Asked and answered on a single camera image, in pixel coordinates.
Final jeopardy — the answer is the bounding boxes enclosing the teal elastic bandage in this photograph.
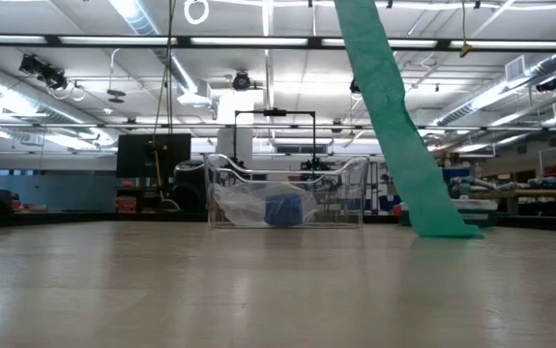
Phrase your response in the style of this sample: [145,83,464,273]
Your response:
[333,0,484,240]

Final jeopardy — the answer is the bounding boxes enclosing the blue bandage roll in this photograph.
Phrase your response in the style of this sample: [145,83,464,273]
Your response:
[263,193,305,227]

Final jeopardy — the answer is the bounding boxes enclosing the clear plastic bag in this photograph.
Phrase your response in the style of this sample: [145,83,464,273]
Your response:
[211,182,323,228]

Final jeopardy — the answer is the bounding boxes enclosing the clear plastic bin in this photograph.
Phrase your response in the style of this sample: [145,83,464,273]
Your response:
[203,153,370,230]

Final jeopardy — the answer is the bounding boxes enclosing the black rounded chair back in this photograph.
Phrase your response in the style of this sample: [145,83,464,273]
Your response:
[172,160,210,215]

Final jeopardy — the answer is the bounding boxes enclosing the overhead light bar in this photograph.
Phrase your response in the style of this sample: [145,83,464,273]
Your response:
[0,33,556,53]

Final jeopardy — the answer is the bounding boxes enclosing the black monitor screen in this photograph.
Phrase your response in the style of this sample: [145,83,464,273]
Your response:
[115,132,192,179]

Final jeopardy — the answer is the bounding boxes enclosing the orange storage boxes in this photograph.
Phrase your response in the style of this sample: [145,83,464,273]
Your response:
[114,181,138,214]

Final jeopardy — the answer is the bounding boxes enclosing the blue storage bins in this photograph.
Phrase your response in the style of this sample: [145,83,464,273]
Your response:
[441,166,472,185]

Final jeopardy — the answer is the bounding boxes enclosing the yellow hanging plug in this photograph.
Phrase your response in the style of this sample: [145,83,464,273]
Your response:
[458,0,474,59]

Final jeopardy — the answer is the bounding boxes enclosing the white ceiling vent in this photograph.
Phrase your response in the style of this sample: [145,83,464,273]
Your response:
[504,55,528,83]

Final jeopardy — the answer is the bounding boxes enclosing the wooden workbench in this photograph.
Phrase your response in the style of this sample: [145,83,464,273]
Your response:
[468,188,556,217]

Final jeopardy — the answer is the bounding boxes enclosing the black background station frame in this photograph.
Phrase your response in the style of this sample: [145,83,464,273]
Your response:
[232,108,318,171]

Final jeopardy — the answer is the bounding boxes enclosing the black hanging cable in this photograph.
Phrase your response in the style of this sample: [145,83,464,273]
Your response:
[151,0,177,204]

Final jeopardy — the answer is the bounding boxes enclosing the white cable loop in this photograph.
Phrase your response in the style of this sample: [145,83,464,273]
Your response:
[183,0,210,26]

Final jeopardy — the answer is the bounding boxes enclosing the black aluminium frame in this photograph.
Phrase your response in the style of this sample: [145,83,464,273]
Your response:
[0,211,556,234]

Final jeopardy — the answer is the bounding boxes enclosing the silver ventilation duct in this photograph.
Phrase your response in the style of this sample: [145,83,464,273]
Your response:
[434,50,556,127]

